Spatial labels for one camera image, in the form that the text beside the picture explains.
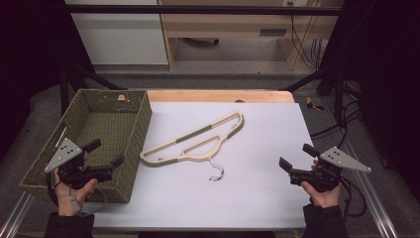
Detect black metal frame strut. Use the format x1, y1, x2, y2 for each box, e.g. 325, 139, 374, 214
280, 65, 346, 123
58, 63, 128, 115

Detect black curtain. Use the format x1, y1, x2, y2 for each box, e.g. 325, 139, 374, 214
0, 0, 95, 160
321, 0, 420, 199

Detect green woven basket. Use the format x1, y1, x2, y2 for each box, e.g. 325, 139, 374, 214
19, 88, 154, 204

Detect person's left hand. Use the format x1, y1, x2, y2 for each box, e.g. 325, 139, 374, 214
53, 171, 99, 217

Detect hanging black cables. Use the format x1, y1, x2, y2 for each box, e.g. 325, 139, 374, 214
288, 1, 328, 70

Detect aluminium rail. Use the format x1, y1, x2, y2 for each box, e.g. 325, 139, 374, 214
321, 98, 400, 238
0, 191, 34, 238

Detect white cabinet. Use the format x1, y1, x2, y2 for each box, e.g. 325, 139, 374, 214
63, 0, 169, 65

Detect yellow and black tool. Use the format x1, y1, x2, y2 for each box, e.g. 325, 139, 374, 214
305, 96, 325, 112

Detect grey drawer handle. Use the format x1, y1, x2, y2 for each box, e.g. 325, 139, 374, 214
260, 29, 287, 37

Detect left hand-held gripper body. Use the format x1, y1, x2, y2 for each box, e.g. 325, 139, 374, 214
44, 137, 115, 190

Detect black floor cables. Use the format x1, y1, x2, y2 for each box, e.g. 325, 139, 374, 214
310, 82, 365, 150

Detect black horizontal frame bar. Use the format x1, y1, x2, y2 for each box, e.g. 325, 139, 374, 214
63, 4, 343, 16

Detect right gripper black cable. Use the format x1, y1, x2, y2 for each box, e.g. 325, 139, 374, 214
340, 177, 368, 218

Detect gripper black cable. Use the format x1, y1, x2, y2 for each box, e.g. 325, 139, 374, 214
340, 177, 368, 218
46, 172, 58, 207

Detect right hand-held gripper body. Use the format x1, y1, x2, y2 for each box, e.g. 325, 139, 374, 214
289, 146, 372, 193

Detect white table mat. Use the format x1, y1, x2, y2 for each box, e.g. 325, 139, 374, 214
82, 101, 316, 230

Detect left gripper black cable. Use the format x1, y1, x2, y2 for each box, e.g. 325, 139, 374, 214
46, 172, 58, 207

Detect light wooden desk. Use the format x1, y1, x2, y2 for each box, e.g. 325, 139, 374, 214
157, 0, 345, 71

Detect person's right hand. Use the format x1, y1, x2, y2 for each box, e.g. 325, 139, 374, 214
300, 182, 342, 209

